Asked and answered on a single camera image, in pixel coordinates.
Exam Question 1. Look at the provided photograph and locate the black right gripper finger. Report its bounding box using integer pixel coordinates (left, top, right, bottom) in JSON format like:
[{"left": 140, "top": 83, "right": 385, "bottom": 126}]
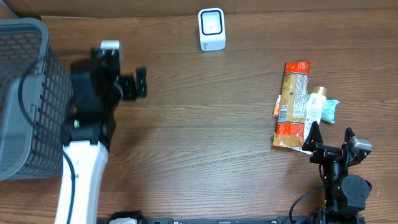
[
  {"left": 341, "top": 128, "right": 356, "bottom": 149},
  {"left": 302, "top": 121, "right": 323, "bottom": 152}
]

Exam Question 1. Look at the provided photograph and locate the red spaghetti packet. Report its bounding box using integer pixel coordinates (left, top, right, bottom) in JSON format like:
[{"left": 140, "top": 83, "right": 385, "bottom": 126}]
[{"left": 273, "top": 61, "right": 312, "bottom": 148}]

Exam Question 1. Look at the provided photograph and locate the teal wipes packet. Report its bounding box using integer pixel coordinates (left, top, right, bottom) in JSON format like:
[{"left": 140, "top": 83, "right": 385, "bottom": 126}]
[{"left": 321, "top": 100, "right": 340, "bottom": 124}]

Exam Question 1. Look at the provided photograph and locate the white tube gold cap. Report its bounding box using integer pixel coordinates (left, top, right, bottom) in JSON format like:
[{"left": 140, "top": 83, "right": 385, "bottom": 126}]
[{"left": 291, "top": 86, "right": 327, "bottom": 152}]

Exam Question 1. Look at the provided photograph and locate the orange tissue packet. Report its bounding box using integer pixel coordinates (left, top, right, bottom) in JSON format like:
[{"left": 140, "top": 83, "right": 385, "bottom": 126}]
[{"left": 272, "top": 95, "right": 281, "bottom": 118}]

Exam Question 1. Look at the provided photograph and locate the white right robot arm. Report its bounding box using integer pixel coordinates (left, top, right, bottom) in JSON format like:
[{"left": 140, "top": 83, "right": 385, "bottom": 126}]
[{"left": 303, "top": 121, "right": 373, "bottom": 224}]

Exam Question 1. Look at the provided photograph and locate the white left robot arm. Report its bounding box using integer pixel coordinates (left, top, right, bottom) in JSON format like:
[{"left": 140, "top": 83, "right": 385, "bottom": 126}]
[{"left": 55, "top": 59, "right": 147, "bottom": 223}]

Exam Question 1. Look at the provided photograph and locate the white barcode scanner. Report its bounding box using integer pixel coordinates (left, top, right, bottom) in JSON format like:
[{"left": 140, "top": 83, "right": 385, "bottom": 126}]
[{"left": 198, "top": 7, "right": 226, "bottom": 52}]

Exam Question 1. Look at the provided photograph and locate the grey plastic basket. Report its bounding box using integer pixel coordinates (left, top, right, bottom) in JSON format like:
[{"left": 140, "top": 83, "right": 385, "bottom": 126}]
[{"left": 1, "top": 18, "right": 73, "bottom": 180}]

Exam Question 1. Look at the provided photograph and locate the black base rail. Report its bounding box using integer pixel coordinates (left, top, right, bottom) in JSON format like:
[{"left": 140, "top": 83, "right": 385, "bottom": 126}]
[{"left": 96, "top": 211, "right": 366, "bottom": 224}]

